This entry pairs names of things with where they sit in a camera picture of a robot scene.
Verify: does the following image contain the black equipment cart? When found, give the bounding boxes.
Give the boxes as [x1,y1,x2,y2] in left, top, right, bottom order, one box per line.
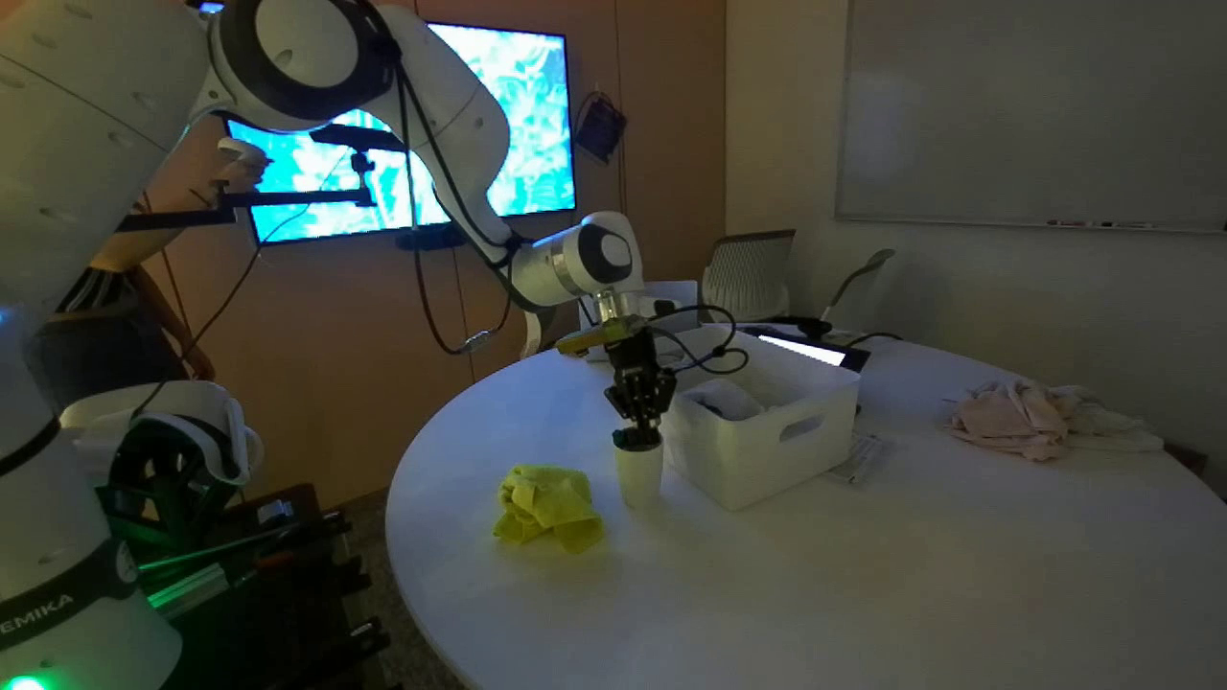
[97,480,394,690]

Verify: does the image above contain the pink crumpled cloth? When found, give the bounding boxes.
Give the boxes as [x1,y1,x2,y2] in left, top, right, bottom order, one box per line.
[943,376,1081,468]

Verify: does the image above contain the bright yellow towel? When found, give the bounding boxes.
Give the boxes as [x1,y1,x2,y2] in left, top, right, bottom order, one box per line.
[490,461,610,557]

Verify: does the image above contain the white round device black ring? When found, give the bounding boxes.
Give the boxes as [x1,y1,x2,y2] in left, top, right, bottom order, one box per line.
[59,376,270,516]

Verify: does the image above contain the white plastic storage box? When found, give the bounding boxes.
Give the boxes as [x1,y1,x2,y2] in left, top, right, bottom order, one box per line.
[658,321,864,512]

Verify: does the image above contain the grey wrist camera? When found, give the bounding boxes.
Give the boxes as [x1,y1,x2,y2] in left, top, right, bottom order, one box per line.
[551,319,643,359]

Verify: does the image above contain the white crumpled cloth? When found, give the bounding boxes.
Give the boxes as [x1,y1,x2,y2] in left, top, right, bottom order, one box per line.
[1054,378,1168,461]

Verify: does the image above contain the black tablet lit screen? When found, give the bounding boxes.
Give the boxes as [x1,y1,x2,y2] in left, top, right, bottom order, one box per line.
[737,319,875,376]

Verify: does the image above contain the wall whiteboard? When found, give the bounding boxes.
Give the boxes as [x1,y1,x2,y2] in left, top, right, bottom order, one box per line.
[833,0,1227,243]

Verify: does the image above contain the black camera stand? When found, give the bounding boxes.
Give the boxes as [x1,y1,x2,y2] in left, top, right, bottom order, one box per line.
[116,120,413,236]

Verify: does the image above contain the wall television screen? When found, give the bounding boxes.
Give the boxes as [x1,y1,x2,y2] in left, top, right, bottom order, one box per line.
[221,15,584,249]

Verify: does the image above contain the small black wall box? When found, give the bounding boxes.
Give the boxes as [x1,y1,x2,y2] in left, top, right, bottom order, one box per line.
[570,92,633,165]

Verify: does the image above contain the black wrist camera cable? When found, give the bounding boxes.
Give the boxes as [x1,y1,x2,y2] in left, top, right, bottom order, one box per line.
[648,303,750,383]

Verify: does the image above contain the white waste bin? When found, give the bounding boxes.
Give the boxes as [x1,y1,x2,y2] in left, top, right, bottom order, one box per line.
[636,275,704,326]

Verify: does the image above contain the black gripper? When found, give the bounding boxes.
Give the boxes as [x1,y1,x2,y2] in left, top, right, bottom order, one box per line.
[602,326,679,436]

